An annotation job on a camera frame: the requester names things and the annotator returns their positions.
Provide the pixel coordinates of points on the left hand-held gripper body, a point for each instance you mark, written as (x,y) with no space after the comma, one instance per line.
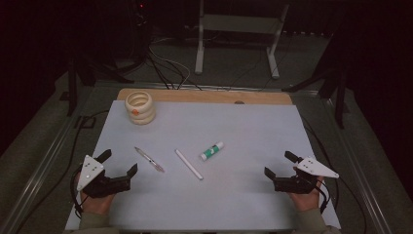
(107,187)

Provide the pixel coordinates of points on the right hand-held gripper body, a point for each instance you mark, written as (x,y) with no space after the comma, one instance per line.
(293,185)

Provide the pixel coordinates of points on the cream ringed pen holder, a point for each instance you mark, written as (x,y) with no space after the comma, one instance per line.
(141,113)

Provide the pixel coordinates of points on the white pen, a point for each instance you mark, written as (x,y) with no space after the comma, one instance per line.
(189,164)

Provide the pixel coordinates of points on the green and white glue stick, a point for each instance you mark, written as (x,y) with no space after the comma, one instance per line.
(211,150)

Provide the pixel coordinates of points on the person's right hand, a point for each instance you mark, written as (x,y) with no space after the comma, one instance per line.
(305,201)

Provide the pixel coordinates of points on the person's left hand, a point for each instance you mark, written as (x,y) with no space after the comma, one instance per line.
(97,204)

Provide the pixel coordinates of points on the white table mat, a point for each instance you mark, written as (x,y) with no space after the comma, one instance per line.
(207,201)

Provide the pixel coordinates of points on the black stand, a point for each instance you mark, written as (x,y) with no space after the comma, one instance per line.
(339,97)
(72,87)

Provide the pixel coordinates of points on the dark equipment with red light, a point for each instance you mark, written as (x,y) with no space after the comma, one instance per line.
(140,19)

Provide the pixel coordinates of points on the white metal stand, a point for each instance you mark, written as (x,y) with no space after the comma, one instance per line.
(238,23)

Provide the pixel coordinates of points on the black floor bracket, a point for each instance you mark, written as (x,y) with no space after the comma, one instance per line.
(85,123)

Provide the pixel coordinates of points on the metal floor rail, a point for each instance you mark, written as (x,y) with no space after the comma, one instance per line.
(42,169)
(360,182)
(227,87)

